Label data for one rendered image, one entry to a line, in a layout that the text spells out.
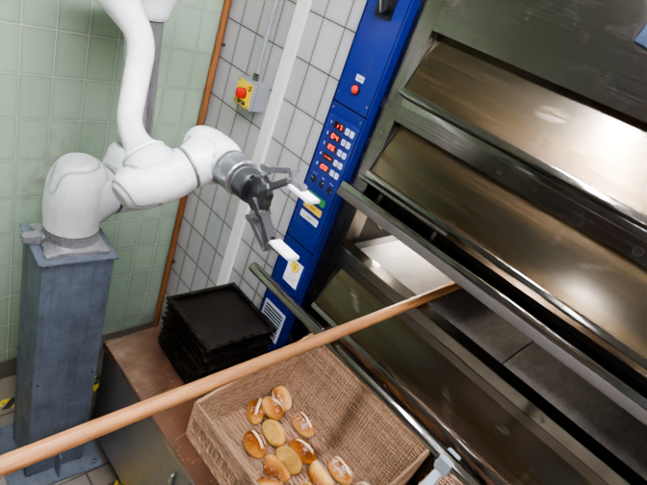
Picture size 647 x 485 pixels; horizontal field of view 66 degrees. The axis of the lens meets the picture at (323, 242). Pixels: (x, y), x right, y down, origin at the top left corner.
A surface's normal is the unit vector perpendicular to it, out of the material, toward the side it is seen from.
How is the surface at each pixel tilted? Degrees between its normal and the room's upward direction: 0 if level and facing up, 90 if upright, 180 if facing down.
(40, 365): 90
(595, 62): 90
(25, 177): 90
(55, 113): 90
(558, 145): 70
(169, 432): 0
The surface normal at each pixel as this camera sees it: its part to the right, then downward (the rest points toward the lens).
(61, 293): 0.60, 0.56
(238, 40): -0.68, 0.14
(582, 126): -0.53, -0.15
